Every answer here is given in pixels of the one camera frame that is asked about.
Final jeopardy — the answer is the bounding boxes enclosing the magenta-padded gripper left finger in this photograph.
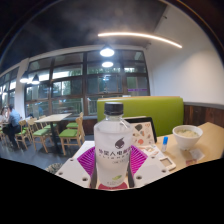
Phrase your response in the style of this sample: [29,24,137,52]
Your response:
[54,145,98,189]

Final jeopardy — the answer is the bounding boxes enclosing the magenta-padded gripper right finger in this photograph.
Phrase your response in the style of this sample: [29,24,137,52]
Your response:
[129,144,168,188]

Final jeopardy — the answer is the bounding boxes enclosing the clear black-capped water bottle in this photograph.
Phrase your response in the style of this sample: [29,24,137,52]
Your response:
[93,101,134,188]

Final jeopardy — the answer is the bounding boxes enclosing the colourful printed sticker sheet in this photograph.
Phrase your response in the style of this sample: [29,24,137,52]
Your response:
[141,143,166,159]

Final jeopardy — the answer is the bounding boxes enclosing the small blue-capped white tube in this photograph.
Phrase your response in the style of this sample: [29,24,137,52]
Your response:
[161,135,169,153]

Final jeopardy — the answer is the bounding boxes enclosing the group of green-seated wooden chairs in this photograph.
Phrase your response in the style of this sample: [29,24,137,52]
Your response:
[13,111,86,157]

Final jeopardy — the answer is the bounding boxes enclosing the white bowl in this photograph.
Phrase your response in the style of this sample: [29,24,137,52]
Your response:
[172,124,204,151]

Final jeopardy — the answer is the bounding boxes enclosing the small white packet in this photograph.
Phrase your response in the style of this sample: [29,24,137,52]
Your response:
[189,148,206,163]

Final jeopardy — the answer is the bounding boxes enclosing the light wooden dining table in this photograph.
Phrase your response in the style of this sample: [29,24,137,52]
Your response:
[34,112,73,148]

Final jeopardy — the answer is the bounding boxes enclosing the green upholstered bench backrest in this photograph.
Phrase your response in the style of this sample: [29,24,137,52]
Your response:
[96,95,185,138]

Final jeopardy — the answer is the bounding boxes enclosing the person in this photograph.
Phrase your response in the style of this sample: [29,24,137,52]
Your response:
[2,104,22,149]
[0,106,9,134]

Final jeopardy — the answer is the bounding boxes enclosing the black cone pendant lamp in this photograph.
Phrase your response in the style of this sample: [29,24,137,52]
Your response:
[19,71,30,84]
[31,73,41,85]

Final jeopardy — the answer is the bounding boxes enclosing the round white ceiling lamp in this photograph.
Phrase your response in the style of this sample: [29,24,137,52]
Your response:
[99,46,116,58]

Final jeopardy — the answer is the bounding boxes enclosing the long curved ceiling light strip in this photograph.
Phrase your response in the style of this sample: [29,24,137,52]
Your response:
[97,31,184,50]

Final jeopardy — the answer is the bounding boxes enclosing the dark-framed window wall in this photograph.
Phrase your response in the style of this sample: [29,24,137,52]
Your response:
[0,49,150,119]

